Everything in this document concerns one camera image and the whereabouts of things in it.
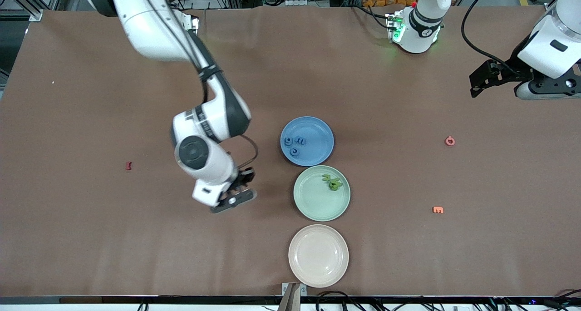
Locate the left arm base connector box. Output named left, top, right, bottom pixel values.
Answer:
left=385, top=12, right=405, bottom=43

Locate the green plate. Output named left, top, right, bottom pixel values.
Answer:
left=293, top=165, right=351, bottom=222

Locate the blue plate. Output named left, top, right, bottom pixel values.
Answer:
left=280, top=116, right=335, bottom=167

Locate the beige plate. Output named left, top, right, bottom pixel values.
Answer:
left=288, top=224, right=350, bottom=288

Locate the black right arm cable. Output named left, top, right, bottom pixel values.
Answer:
left=141, top=0, right=259, bottom=171

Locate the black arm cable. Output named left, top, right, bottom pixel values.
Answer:
left=141, top=0, right=259, bottom=171
left=461, top=0, right=522, bottom=75

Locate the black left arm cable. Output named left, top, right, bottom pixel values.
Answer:
left=461, top=0, right=522, bottom=75

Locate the metal mount bracket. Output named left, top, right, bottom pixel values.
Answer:
left=278, top=282, right=308, bottom=311

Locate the black looped floor cable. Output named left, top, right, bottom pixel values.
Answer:
left=315, top=291, right=364, bottom=311

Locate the black table edge rail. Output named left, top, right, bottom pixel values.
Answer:
left=0, top=296, right=581, bottom=305

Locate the aluminium frame post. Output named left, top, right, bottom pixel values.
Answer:
left=0, top=0, right=44, bottom=22

